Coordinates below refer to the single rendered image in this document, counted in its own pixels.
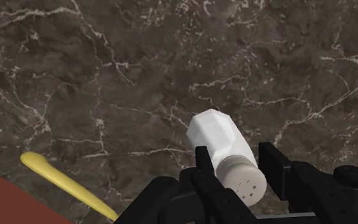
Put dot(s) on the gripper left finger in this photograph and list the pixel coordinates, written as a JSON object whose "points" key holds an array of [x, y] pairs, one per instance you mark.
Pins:
{"points": [[197, 198]]}

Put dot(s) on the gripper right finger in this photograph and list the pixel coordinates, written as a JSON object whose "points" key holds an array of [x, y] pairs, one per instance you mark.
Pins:
{"points": [[309, 189]]}

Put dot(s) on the white salt shaker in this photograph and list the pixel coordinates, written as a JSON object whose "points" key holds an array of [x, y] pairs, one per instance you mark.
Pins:
{"points": [[222, 145]]}

